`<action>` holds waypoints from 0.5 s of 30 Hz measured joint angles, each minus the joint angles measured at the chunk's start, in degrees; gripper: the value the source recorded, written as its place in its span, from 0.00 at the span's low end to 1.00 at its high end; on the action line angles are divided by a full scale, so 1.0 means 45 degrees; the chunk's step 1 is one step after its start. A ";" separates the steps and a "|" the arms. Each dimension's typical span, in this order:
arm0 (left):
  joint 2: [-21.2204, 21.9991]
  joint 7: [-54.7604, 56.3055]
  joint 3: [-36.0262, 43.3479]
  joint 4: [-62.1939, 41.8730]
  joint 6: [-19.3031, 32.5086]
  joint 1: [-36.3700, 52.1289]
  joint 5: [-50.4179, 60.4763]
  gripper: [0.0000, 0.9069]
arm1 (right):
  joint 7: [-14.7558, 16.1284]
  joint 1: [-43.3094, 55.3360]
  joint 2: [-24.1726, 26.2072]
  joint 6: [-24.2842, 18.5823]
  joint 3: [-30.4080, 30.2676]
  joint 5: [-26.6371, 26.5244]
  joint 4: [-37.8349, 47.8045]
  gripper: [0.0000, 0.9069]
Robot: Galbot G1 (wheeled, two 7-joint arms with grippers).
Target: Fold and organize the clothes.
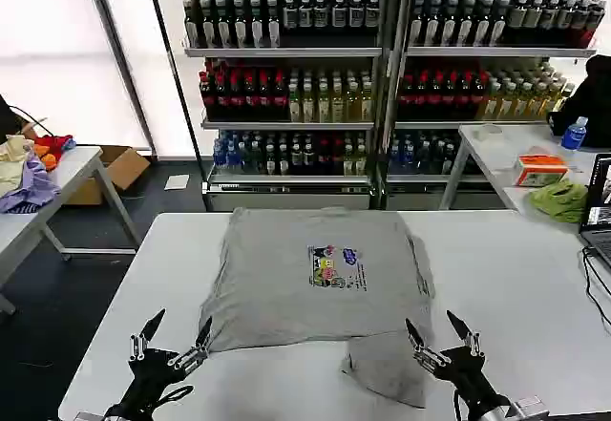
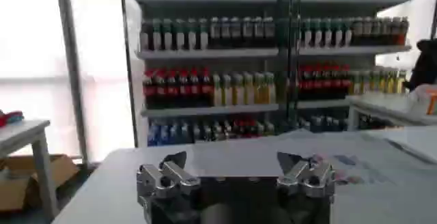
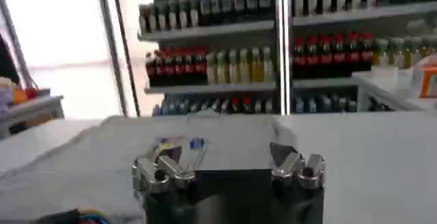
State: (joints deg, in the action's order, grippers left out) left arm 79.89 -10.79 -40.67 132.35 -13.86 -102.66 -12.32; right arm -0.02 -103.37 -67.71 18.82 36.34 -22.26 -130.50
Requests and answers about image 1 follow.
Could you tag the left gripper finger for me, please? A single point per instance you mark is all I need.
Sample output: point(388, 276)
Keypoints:
point(196, 351)
point(143, 340)

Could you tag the white desk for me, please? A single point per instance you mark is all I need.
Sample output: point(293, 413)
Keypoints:
point(501, 158)

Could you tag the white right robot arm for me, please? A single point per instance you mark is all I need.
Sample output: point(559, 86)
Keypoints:
point(515, 409)

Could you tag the beige cloth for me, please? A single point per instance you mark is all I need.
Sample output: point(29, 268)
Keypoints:
point(12, 163)

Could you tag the red orange cloth pile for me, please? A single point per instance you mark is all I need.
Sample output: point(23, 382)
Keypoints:
point(53, 148)

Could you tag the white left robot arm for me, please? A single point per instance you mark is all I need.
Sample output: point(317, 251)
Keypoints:
point(93, 416)

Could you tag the white paper sheet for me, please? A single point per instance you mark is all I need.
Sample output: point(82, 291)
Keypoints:
point(177, 182)

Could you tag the orange green tissue box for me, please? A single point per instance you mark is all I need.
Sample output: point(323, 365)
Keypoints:
point(541, 170)

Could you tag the green cloth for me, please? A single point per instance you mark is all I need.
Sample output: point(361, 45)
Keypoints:
point(561, 200)

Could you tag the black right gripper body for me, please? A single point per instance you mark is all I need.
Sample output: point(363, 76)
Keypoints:
point(465, 373)

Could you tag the clear plastic bag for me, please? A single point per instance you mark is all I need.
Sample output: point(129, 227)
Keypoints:
point(489, 133)

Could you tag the white side table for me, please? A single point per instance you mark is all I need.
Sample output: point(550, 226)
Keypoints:
point(71, 173)

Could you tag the purple cloth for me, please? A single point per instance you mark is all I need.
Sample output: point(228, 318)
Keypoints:
point(33, 184)

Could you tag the brown cardboard box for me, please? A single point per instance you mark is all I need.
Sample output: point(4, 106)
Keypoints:
point(112, 173)

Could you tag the shelf rack with bottles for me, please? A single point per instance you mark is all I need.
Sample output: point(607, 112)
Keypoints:
point(286, 87)
point(477, 82)

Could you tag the grey printed T-shirt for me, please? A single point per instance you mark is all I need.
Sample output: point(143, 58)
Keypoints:
point(310, 278)

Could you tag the person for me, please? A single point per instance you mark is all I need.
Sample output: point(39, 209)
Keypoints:
point(589, 101)

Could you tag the black laptop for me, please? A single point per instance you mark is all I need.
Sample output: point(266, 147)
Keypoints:
point(599, 206)

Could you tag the blue-capped water bottle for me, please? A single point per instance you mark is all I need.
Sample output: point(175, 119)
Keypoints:
point(574, 134)

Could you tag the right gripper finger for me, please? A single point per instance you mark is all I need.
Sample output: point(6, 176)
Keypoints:
point(470, 340)
point(422, 351)

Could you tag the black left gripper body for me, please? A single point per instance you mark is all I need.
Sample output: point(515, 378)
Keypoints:
point(148, 375)

